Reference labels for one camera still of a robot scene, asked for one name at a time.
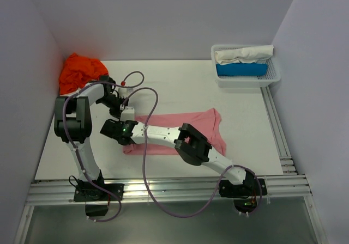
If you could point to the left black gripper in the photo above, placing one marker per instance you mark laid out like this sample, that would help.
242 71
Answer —
115 113

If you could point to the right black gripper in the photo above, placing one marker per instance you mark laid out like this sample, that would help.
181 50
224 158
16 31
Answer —
121 123

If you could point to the pink t shirt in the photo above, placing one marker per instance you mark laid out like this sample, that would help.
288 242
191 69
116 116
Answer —
206 122

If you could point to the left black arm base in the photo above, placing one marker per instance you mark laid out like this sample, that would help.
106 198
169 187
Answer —
96 201

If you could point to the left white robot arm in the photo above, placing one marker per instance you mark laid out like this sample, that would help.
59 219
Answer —
73 125

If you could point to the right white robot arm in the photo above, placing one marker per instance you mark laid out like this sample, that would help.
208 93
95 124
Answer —
190 144

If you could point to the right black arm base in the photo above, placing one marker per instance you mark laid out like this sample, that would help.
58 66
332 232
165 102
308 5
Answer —
245 196

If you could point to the orange t shirt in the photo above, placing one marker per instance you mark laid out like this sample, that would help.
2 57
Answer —
78 71

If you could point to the rolled blue t shirt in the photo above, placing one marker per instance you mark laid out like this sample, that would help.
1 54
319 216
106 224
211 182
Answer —
241 69

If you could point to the rolled white t shirt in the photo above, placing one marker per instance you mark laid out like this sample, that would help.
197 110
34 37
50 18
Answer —
244 55

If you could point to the white plastic basket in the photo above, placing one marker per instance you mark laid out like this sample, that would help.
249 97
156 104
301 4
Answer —
272 75

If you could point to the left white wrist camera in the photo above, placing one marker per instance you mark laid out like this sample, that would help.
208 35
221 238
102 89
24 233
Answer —
124 92

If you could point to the aluminium rail frame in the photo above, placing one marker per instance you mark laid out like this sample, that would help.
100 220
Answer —
290 184

